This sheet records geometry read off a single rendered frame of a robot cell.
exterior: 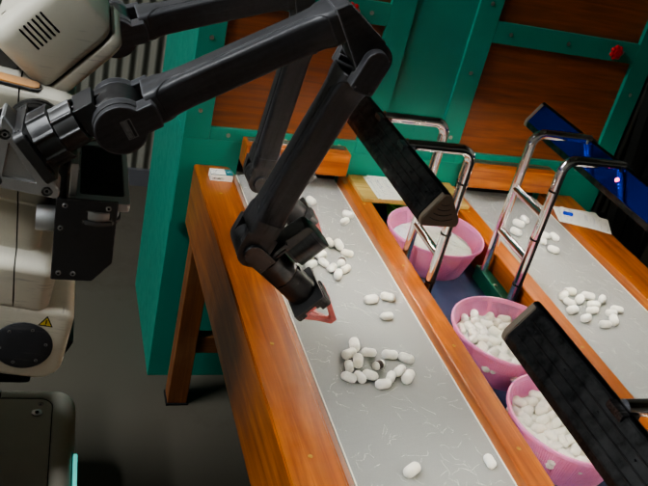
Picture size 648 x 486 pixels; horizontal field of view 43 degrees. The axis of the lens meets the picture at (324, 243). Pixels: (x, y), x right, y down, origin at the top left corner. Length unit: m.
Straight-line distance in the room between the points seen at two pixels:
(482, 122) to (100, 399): 1.41
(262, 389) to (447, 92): 1.19
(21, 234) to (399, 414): 0.76
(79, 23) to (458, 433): 0.97
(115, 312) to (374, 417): 1.57
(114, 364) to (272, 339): 1.17
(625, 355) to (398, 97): 0.92
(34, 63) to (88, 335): 1.61
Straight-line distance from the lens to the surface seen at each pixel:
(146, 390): 2.64
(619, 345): 2.07
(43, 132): 1.23
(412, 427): 1.56
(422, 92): 2.37
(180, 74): 1.23
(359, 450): 1.48
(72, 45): 1.34
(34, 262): 1.52
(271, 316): 1.69
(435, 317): 1.84
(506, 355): 1.84
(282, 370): 1.56
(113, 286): 3.08
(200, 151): 2.26
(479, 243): 2.25
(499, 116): 2.51
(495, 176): 2.51
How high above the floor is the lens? 1.71
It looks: 28 degrees down
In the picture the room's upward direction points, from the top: 14 degrees clockwise
